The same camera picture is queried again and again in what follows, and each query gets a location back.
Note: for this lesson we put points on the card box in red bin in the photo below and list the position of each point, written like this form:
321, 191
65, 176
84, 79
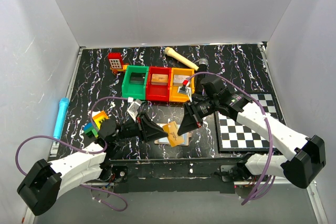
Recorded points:
159, 79

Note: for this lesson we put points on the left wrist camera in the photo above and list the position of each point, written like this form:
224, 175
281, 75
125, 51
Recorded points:
133, 109

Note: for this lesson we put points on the red plastic bin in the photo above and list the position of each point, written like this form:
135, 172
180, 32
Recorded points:
158, 93

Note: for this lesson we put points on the card box in yellow bin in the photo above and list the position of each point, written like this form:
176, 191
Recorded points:
178, 79

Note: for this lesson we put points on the black white chessboard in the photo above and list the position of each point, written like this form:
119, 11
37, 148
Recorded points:
234, 137

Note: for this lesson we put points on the red toy block building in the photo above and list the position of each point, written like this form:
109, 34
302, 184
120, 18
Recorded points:
116, 63

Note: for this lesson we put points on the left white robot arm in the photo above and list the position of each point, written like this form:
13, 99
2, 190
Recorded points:
47, 181

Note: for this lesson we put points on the gold VIP card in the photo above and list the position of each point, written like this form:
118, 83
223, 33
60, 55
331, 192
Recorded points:
172, 134

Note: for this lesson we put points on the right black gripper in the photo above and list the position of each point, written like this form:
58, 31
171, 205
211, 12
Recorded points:
194, 114

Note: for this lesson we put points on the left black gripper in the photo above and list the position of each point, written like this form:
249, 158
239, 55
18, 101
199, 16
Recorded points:
142, 127

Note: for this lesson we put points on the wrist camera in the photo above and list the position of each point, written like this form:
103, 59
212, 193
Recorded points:
185, 91
133, 109

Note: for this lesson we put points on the black microphone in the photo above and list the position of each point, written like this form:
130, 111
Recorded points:
203, 67

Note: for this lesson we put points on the yellow green toy block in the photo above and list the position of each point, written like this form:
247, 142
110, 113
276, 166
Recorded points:
98, 117

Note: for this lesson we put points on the green plastic bin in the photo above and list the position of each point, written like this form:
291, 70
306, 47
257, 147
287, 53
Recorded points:
134, 82

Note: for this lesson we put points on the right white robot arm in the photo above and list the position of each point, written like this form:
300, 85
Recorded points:
292, 155

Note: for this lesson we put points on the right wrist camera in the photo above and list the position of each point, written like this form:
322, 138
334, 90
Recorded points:
185, 91

